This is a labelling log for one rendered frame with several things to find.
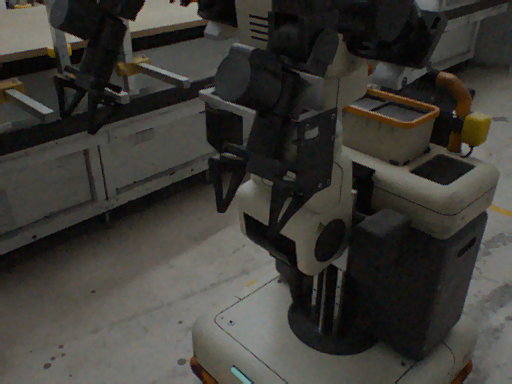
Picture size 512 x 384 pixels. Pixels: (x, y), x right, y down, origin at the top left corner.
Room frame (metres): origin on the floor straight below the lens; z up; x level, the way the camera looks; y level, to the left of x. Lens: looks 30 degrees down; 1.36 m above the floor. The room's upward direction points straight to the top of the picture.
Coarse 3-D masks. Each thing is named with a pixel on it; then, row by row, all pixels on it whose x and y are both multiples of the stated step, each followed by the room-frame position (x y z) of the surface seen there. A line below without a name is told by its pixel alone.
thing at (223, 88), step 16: (320, 32) 0.62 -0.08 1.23; (240, 48) 0.58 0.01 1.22; (256, 48) 0.58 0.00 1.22; (320, 48) 0.61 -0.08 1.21; (336, 48) 0.63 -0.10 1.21; (224, 64) 0.59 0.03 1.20; (240, 64) 0.57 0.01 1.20; (256, 64) 0.58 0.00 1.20; (272, 64) 0.59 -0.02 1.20; (288, 64) 0.61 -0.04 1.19; (304, 64) 0.61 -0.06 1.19; (320, 64) 0.62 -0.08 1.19; (224, 80) 0.58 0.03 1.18; (240, 80) 0.56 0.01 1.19; (256, 80) 0.56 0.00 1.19; (272, 80) 0.58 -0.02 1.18; (224, 96) 0.57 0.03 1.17; (240, 96) 0.55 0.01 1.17; (256, 96) 0.56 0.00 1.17; (272, 96) 0.58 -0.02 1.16
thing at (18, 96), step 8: (8, 96) 1.56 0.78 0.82; (16, 96) 1.53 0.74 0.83; (24, 96) 1.53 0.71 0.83; (16, 104) 1.52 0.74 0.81; (24, 104) 1.48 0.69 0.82; (32, 104) 1.46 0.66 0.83; (40, 104) 1.46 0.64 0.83; (32, 112) 1.44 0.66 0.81; (40, 112) 1.40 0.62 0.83; (48, 112) 1.39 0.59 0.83; (48, 120) 1.38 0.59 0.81
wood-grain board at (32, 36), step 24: (168, 0) 2.87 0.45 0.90; (0, 24) 2.24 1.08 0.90; (24, 24) 2.25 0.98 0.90; (48, 24) 2.25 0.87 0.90; (144, 24) 2.26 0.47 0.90; (168, 24) 2.26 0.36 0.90; (192, 24) 2.34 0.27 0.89; (0, 48) 1.84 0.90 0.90; (24, 48) 1.84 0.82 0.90; (72, 48) 1.94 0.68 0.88
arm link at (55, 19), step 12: (60, 0) 0.90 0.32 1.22; (72, 0) 0.89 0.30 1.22; (84, 0) 0.90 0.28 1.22; (96, 0) 0.92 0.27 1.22; (132, 0) 0.93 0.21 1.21; (60, 12) 0.88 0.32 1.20; (72, 12) 0.88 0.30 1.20; (84, 12) 0.89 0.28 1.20; (96, 12) 0.92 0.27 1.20; (108, 12) 0.97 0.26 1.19; (120, 12) 0.92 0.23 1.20; (132, 12) 0.94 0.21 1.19; (60, 24) 0.87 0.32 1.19; (72, 24) 0.88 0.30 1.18; (84, 24) 0.89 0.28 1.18; (96, 24) 0.90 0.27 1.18; (84, 36) 0.90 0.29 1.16
